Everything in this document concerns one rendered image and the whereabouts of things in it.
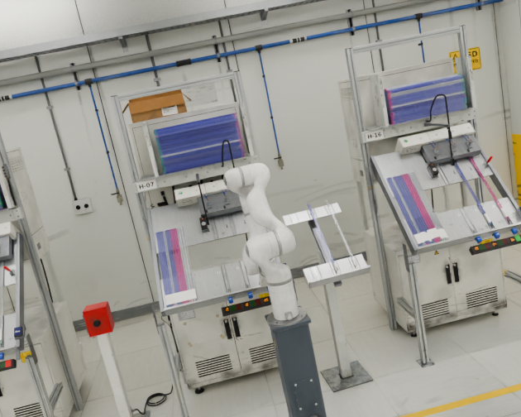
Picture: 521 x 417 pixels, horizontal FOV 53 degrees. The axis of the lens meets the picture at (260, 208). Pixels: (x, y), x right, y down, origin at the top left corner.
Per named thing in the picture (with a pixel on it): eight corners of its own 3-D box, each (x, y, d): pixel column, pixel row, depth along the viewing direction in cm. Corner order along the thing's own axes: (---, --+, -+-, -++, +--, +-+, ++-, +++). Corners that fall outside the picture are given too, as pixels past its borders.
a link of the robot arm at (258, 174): (265, 264, 243) (298, 255, 247) (266, 253, 233) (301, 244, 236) (234, 175, 265) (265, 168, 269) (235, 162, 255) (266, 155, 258)
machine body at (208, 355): (298, 370, 336) (279, 280, 323) (190, 398, 329) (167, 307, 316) (280, 328, 399) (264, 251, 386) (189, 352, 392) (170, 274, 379)
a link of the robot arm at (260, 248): (295, 280, 241) (285, 232, 236) (256, 292, 237) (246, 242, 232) (288, 273, 252) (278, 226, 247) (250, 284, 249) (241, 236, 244)
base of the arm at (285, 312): (311, 319, 242) (304, 281, 238) (272, 330, 239) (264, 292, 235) (300, 304, 260) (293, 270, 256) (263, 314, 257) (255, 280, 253)
